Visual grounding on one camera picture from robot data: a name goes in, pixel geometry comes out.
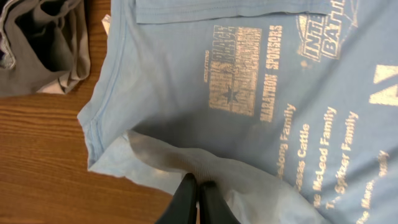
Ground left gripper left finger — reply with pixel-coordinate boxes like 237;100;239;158
155;173;198;224

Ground grey folded shorts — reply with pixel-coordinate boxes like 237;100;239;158
1;0;90;97

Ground light blue printed t-shirt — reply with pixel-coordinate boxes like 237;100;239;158
78;0;397;223

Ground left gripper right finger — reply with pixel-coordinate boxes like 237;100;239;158
199;181;239;224

